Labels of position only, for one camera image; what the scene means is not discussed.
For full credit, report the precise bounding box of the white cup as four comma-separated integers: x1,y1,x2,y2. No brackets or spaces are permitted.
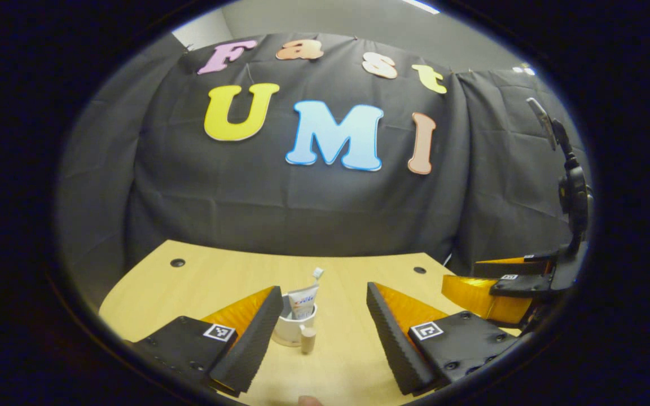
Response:
271,294,319,355

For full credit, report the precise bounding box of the black backdrop cloth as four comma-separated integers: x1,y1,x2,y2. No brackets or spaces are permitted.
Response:
57,33,591,294

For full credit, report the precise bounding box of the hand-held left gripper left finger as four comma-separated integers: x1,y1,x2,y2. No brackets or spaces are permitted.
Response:
133,286,284,395

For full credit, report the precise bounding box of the white toothpaste tube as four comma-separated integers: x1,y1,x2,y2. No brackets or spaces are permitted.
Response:
287,285,320,321

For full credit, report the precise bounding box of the wooden desktop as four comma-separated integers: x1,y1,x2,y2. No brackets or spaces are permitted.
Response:
99,240,520,406

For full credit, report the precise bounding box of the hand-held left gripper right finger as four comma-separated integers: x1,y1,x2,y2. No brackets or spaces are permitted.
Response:
366,282,520,395

